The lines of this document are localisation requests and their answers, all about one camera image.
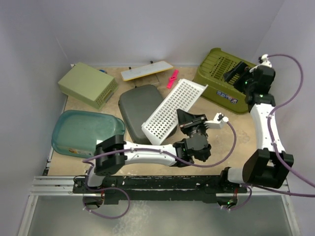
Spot teal plastic tub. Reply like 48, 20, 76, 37
51, 110, 125, 158

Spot pink plastic clip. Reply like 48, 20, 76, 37
166, 69, 179, 89

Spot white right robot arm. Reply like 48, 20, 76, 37
219, 61, 294, 192

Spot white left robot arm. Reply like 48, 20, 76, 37
84, 109, 214, 193

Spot light green perforated basket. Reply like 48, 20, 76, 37
58, 62, 118, 110

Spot aluminium frame rails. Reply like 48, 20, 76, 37
18, 154, 301, 236

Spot yellow framed whiteboard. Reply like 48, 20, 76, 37
121, 61, 174, 88

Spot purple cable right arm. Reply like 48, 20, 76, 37
222, 54, 315, 211

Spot olive green plastic bin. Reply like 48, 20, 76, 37
193, 48, 248, 114

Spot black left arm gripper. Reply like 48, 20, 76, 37
177, 109, 209, 136

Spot white perforated basket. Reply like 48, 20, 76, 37
141, 79, 208, 146

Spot grey plastic tub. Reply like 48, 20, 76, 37
118, 85, 163, 145

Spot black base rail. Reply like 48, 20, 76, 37
73, 176, 248, 205

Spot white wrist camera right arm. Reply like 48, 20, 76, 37
249, 54, 272, 73

